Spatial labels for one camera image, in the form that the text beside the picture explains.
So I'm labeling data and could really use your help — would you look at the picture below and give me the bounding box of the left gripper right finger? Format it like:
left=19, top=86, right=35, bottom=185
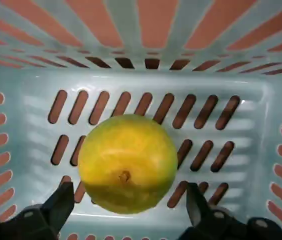
left=178, top=182, right=282, bottom=240

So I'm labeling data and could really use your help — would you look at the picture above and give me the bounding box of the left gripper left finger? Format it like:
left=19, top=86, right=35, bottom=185
left=0, top=181, right=75, bottom=240

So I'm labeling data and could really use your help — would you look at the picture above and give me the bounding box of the yellow-green apple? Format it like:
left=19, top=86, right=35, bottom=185
left=77, top=114, right=179, bottom=215

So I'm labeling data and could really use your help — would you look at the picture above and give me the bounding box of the light blue plastic basket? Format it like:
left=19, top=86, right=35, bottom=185
left=0, top=0, right=282, bottom=240

